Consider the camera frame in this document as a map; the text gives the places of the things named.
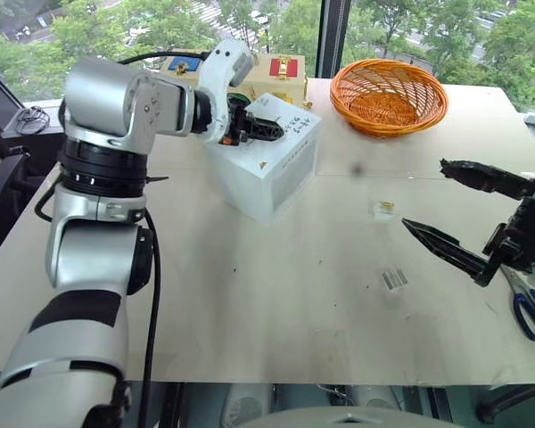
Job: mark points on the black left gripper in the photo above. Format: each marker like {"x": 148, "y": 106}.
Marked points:
{"x": 236, "y": 120}

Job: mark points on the orange wicker basket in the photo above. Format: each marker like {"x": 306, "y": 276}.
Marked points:
{"x": 388, "y": 104}

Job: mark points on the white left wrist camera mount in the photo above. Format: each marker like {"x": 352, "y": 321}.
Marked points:
{"x": 220, "y": 67}

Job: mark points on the grey rounded shapes under table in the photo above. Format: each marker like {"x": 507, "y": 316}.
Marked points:
{"x": 321, "y": 405}

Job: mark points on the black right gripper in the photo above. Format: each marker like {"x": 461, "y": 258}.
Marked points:
{"x": 526, "y": 241}

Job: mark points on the black window frame post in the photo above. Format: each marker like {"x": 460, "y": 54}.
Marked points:
{"x": 334, "y": 35}

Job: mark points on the gold coin in clear case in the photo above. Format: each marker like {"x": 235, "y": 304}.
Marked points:
{"x": 382, "y": 209}

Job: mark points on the wooden box with coloured latches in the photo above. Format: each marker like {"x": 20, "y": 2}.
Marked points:
{"x": 290, "y": 76}

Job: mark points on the black stand leg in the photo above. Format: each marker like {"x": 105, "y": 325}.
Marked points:
{"x": 512, "y": 403}

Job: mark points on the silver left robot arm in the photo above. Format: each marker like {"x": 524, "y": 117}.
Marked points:
{"x": 93, "y": 249}

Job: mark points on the clear coin case with barcode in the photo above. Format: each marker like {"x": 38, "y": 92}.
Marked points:
{"x": 393, "y": 279}

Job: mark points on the white box with slot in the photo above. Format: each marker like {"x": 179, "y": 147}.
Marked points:
{"x": 267, "y": 178}

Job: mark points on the black office chair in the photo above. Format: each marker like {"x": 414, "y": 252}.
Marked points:
{"x": 4, "y": 174}

